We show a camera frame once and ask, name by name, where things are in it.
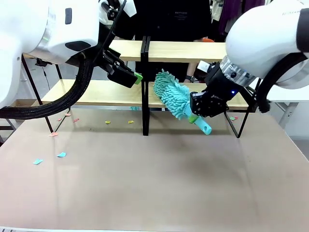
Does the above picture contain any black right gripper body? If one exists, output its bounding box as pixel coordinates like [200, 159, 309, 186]
[201, 61, 242, 105]

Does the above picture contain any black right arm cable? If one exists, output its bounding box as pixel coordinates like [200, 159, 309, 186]
[256, 52, 309, 114]

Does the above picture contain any wooden two-tier shelf black frame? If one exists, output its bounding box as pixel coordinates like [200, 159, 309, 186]
[144, 36, 263, 139]
[21, 36, 148, 136]

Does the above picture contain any person in black clothes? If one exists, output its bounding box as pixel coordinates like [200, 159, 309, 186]
[115, 0, 213, 82]

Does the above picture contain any teal microfiber duster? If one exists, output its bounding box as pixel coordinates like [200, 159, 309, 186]
[153, 69, 213, 135]

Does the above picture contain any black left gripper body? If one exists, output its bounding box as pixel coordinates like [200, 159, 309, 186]
[97, 47, 126, 76]

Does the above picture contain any bystander in purple top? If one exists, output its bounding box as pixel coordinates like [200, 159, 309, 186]
[217, 0, 266, 37]

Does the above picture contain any person's left forearm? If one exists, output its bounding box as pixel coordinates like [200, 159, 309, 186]
[186, 64, 202, 83]

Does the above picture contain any large white table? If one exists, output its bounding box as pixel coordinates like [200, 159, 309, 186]
[248, 78, 309, 126]

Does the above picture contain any black left arm cable bundle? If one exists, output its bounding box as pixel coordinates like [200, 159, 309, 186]
[0, 0, 127, 119]

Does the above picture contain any cardboard box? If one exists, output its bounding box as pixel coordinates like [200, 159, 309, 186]
[9, 99, 37, 107]

